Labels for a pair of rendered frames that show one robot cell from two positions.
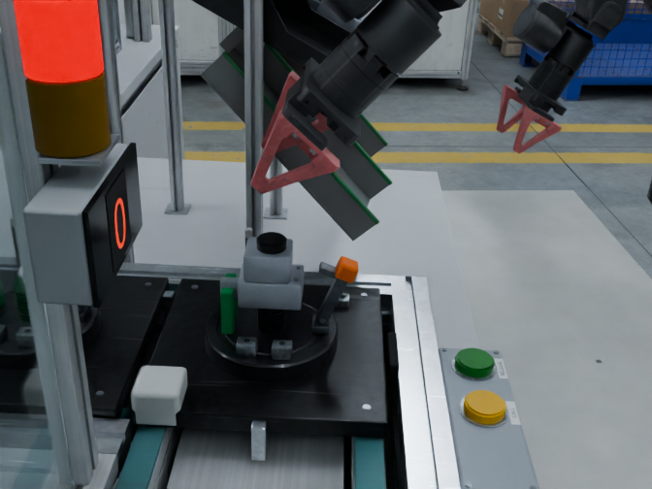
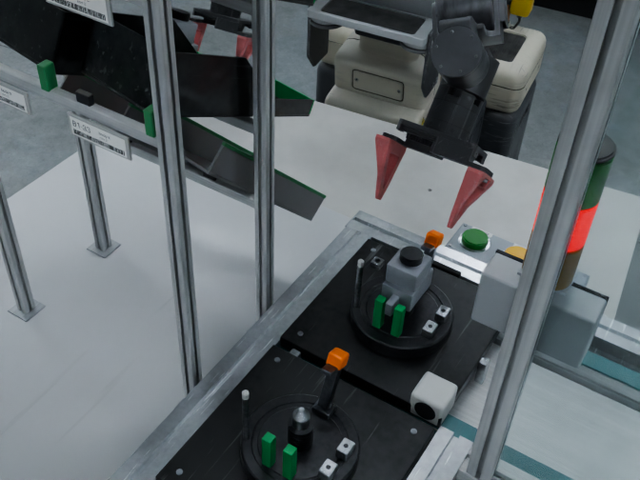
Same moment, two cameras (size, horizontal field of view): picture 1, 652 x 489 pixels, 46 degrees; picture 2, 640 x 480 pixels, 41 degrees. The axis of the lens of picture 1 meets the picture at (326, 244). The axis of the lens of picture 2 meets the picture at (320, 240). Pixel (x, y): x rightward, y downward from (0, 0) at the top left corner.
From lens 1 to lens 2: 0.97 m
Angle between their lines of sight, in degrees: 50
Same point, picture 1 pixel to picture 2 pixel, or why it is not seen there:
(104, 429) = (444, 442)
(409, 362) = (453, 266)
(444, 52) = not seen: outside the picture
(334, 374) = (456, 305)
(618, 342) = (418, 170)
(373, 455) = not seen: hidden behind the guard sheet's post
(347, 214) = (308, 205)
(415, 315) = (399, 238)
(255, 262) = (420, 274)
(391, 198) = (144, 168)
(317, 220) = (141, 227)
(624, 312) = not seen: hidden behind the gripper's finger
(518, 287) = (329, 175)
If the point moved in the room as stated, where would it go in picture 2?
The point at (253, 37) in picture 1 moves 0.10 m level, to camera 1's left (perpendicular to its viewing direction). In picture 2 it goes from (267, 119) to (217, 160)
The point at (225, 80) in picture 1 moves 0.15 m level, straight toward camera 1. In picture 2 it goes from (227, 165) to (337, 198)
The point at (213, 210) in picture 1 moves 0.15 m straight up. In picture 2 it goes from (53, 284) to (36, 211)
